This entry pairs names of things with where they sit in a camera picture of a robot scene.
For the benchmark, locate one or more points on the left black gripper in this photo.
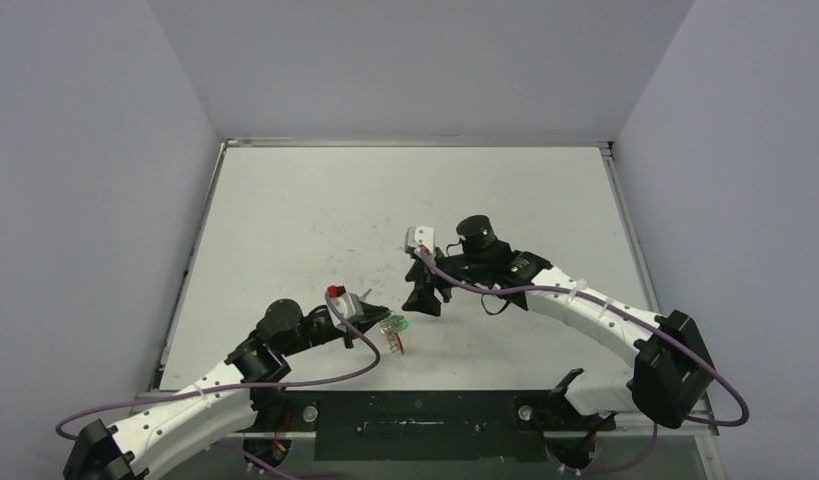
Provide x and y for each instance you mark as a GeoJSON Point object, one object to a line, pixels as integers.
{"type": "Point", "coordinates": [372, 314]}

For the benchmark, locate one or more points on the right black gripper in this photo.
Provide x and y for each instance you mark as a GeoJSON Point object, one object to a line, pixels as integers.
{"type": "Point", "coordinates": [433, 277]}

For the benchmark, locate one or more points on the metal keyring with red handle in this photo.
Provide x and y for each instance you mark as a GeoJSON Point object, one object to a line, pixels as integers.
{"type": "Point", "coordinates": [391, 329]}

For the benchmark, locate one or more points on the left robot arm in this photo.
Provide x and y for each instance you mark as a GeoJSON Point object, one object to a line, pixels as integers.
{"type": "Point", "coordinates": [228, 398]}

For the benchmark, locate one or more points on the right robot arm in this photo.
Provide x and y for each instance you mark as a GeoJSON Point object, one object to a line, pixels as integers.
{"type": "Point", "coordinates": [668, 368]}

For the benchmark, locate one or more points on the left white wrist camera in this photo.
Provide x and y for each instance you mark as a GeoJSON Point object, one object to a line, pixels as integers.
{"type": "Point", "coordinates": [344, 307]}

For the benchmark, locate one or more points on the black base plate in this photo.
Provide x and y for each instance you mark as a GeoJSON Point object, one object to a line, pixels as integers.
{"type": "Point", "coordinates": [345, 408]}

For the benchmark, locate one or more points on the aluminium front rail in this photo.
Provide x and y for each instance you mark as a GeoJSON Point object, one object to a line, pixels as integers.
{"type": "Point", "coordinates": [626, 424]}

